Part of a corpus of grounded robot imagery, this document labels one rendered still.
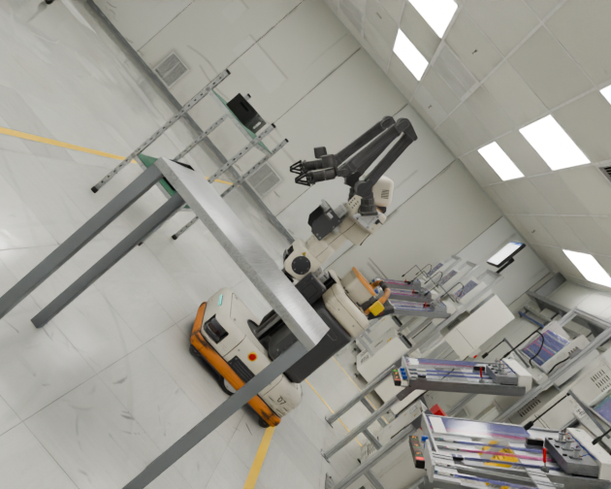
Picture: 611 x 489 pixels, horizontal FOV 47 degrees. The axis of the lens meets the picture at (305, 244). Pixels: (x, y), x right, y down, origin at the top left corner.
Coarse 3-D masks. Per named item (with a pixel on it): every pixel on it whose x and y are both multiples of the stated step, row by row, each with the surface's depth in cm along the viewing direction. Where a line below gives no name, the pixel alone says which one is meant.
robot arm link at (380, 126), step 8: (384, 120) 394; (392, 120) 394; (376, 128) 398; (384, 128) 395; (360, 136) 400; (368, 136) 398; (352, 144) 399; (360, 144) 399; (344, 152) 399; (352, 152) 400; (344, 160) 400
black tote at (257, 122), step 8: (240, 96) 440; (232, 104) 440; (240, 104) 440; (248, 104) 440; (240, 112) 440; (248, 112) 440; (256, 112) 496; (240, 120) 441; (248, 120) 440; (256, 120) 458; (264, 120) 482; (248, 128) 462; (256, 128) 484
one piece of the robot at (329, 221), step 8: (320, 208) 398; (328, 208) 373; (336, 208) 397; (344, 208) 382; (312, 216) 399; (320, 216) 373; (328, 216) 373; (336, 216) 374; (312, 224) 374; (320, 224) 374; (328, 224) 374; (336, 224) 375; (312, 232) 375; (320, 232) 375; (328, 232) 375; (336, 232) 376; (320, 240) 376
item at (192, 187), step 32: (160, 160) 204; (128, 192) 205; (192, 192) 205; (96, 224) 206; (160, 224) 250; (224, 224) 212; (64, 256) 207; (256, 256) 220; (32, 288) 210; (288, 288) 229; (32, 320) 251; (288, 320) 199; (320, 320) 238; (288, 352) 199; (256, 384) 200; (224, 416) 201
